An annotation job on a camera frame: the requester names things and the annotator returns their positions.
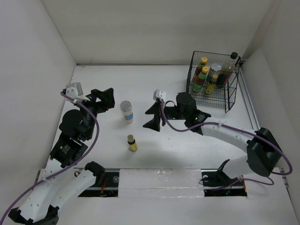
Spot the green label chili sauce bottle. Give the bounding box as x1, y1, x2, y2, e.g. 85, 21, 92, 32
192, 67, 209, 92

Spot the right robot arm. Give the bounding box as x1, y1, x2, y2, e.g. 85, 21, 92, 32
143, 90, 282, 188

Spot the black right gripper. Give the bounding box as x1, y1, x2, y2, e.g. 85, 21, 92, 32
143, 101, 188, 131

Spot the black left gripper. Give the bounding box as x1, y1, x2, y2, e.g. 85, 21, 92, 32
75, 87, 114, 139

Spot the white spice jar blue label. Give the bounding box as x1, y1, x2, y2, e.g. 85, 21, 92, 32
120, 100, 134, 124

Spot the tall dark soy sauce bottle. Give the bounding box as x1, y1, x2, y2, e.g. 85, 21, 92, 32
216, 52, 238, 88

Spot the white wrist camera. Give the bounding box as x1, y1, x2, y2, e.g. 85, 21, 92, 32
62, 82, 90, 103
153, 89, 166, 103

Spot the small yellow label bottle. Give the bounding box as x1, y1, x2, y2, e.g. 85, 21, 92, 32
204, 74, 218, 95

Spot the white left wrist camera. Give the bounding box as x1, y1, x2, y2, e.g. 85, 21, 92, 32
62, 82, 90, 103

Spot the red label sauce bottle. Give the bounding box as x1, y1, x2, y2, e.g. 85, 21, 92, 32
192, 57, 208, 83

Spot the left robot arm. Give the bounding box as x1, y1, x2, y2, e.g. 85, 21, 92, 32
4, 88, 115, 225

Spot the white spice jar silver lid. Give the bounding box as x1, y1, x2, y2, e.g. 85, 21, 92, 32
208, 63, 222, 77

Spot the small yellow bottle front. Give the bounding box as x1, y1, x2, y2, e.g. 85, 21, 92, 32
127, 135, 137, 152

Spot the black wire basket rack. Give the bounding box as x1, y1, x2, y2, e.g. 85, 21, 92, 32
186, 51, 241, 112

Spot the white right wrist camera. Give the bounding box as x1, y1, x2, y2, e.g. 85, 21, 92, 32
153, 89, 166, 103

